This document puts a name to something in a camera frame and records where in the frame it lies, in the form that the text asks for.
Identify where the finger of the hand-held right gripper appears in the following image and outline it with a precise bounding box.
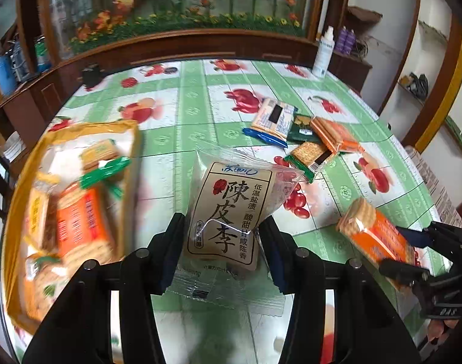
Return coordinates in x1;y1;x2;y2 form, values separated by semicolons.
378;258;450;289
396;221;462;259

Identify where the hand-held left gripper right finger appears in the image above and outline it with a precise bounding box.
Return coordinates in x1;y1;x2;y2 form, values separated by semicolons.
257;215;422;364

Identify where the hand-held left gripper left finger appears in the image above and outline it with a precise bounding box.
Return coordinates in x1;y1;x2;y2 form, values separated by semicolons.
22;211;187;364

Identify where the orange cracker packet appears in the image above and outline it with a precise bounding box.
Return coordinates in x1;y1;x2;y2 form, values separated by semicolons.
310;117;365;155
336;196;421;292

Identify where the clear packet beige label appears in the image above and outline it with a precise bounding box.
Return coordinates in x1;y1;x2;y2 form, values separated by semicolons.
165;138;305;317

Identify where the pile of snack packets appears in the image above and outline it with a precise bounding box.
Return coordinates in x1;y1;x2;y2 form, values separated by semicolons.
24;138;131;321

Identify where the yellow cardboard box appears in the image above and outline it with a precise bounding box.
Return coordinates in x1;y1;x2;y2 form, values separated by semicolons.
2;119;143;330

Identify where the green-edged square cracker packet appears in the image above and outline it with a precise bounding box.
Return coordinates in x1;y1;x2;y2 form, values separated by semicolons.
284;141;338;183

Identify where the dark green packet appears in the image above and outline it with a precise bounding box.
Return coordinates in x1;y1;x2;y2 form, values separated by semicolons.
287;114;324;145

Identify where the blue-edged cracker packet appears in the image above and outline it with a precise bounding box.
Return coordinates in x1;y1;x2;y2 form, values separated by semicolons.
242;98;296;148

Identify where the person's right hand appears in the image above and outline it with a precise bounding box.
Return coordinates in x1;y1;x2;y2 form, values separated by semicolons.
428;318;461;345

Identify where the dark tangled bundle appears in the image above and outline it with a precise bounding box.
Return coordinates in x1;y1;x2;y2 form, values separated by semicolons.
400;72;429;98

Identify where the small black box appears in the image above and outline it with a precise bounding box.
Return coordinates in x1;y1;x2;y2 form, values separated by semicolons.
81;66;103;92

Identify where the white spray bottle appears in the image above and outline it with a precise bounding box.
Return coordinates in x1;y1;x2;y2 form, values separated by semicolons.
312;26;336;79

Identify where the brown wooden cabinet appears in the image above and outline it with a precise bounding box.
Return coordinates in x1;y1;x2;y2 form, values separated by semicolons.
0;0;373;183

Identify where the green plastic bottle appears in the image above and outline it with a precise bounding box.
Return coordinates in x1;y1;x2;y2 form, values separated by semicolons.
34;36;52;72

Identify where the blue thermos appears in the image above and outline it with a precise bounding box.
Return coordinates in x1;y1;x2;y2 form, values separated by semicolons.
0;55;18;95

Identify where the grey-blue water bottle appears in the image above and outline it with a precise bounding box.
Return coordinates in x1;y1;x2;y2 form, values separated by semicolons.
11;40;31;83

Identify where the floral glass panel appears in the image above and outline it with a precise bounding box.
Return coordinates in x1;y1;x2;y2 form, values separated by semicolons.
39;0;326;56

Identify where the white wall shelf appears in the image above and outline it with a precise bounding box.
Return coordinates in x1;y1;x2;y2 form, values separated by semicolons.
379;0;462;213

